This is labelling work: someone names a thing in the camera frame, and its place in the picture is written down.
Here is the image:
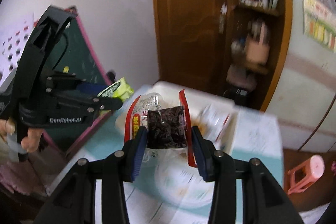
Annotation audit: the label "brown wooden door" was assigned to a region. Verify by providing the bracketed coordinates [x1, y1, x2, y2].
[153, 0, 227, 94]

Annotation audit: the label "green chalkboard pink frame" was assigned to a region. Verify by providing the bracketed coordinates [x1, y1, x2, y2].
[44, 15, 112, 159]

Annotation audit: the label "pink basket on shelf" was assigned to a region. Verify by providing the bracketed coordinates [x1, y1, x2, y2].
[246, 20, 270, 65]

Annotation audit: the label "green small snack packet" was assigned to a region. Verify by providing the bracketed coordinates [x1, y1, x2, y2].
[98, 77, 134, 102]

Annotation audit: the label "white plastic storage bin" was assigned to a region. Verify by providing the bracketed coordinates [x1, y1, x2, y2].
[115, 80, 238, 159]

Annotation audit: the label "wooden corner shelf unit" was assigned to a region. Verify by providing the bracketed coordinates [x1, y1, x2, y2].
[226, 0, 293, 111]

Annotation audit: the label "pink plastic stool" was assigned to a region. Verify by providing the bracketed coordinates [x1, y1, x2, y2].
[287, 155, 325, 195]

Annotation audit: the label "folded pink cloths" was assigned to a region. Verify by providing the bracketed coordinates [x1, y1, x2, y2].
[226, 64, 257, 91]

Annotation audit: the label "dark dried fruit packet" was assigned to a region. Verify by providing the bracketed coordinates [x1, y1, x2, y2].
[147, 106, 187, 149]

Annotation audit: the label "white perforated board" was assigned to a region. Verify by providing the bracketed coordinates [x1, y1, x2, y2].
[1, 13, 34, 86]

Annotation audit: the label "white red-edged snack bag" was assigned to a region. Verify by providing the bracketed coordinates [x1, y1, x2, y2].
[124, 89, 197, 167]

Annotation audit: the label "colourful wall poster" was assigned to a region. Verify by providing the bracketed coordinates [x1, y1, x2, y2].
[302, 0, 335, 53]

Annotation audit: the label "teal table runner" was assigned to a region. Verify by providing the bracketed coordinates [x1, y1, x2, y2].
[85, 108, 284, 185]

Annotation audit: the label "person's left hand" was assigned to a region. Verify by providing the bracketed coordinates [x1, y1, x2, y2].
[1, 118, 44, 152]

